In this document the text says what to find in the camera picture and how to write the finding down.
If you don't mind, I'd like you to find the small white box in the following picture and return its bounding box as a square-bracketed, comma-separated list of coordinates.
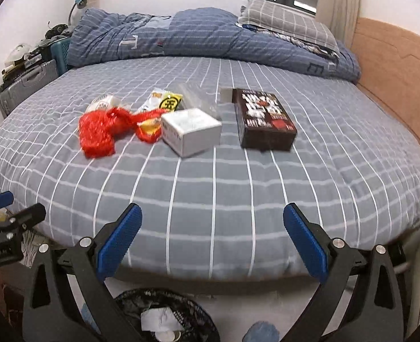
[161, 108, 223, 158]

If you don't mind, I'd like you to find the yellow pudding cup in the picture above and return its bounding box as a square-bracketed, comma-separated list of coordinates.
[155, 329, 187, 342]

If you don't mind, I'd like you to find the teal suitcase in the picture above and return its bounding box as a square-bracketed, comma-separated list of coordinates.
[51, 37, 71, 77]

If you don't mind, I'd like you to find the red plastic bag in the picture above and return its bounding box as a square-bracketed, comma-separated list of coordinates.
[79, 107, 168, 159]

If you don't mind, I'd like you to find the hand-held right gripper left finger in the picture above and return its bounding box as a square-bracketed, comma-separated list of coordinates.
[22, 202, 144, 342]

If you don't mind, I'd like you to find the stack of dark items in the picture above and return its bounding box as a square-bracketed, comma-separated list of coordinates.
[0, 44, 54, 86]

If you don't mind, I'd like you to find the black lined trash bin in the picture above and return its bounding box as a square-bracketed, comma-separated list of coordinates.
[114, 288, 221, 342]

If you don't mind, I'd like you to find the yellow snack packet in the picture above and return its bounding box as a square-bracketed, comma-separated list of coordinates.
[137, 89, 184, 141]

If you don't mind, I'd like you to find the wooden headboard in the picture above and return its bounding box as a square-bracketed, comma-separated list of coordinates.
[350, 17, 420, 166]

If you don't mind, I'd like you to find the grey suitcase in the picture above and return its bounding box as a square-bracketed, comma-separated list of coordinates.
[0, 60, 59, 118]

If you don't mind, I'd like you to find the clear plastic bag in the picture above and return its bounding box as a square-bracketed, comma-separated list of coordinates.
[140, 308, 177, 332]

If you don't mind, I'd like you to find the blue striped quilt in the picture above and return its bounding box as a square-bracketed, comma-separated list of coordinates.
[67, 7, 362, 82]

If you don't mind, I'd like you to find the clear plastic bottle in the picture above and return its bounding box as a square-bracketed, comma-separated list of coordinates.
[178, 82, 225, 122]

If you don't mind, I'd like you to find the brown cookie box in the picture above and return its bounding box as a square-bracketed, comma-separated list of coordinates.
[220, 87, 299, 151]

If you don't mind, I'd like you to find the white round appliance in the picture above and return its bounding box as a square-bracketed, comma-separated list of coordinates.
[5, 43, 32, 65]

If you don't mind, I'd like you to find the black cable bundle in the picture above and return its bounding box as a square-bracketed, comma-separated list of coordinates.
[45, 21, 73, 40]

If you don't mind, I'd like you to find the white printed packet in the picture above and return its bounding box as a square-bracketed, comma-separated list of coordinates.
[87, 93, 123, 115]

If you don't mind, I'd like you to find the blue desk lamp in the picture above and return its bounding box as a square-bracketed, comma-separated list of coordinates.
[68, 0, 88, 25]

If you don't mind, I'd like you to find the grey checked pillow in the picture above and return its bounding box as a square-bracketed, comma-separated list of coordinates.
[238, 0, 340, 56]

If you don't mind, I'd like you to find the blue slipper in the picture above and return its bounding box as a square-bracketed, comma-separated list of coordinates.
[243, 321, 280, 342]
[80, 301, 102, 332]

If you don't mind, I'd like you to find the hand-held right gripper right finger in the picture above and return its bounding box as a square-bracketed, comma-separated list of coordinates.
[283, 202, 406, 342]

